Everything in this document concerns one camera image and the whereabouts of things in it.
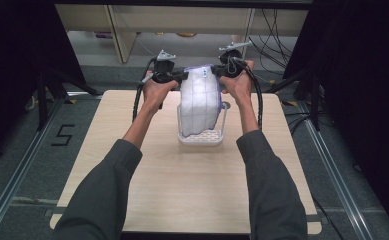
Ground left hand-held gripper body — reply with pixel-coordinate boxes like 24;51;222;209
151;49;180;85

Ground black metal stand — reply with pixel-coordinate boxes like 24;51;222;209
35;66;100;132
265;68;322;132

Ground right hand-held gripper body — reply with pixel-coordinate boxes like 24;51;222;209
218;41;253;79

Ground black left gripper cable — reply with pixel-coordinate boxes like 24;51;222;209
131;57;159;123

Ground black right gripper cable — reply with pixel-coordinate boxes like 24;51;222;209
233;57;264;130

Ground white wire rack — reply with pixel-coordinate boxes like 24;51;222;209
176;101;229;148

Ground beige wooden desk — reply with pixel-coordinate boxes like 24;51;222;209
54;4;310;66

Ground aluminium floor rail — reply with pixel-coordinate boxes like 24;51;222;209
297;100;374;240
0;98;66;240

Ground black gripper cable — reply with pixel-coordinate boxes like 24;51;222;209
131;57;159;123
233;57;264;130

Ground bundle of black floor cables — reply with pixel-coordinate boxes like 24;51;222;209
248;8;300;73

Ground person's left hand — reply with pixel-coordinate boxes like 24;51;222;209
142;71;180;113

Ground black curtain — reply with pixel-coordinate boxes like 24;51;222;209
283;0;389;234
0;0;87;168

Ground black tape floor mark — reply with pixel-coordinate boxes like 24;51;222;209
50;124;76;147

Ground person's right hand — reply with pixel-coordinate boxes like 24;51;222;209
219;60;256;105

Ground white cloth with purple edge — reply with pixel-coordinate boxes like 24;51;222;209
179;64;226;139

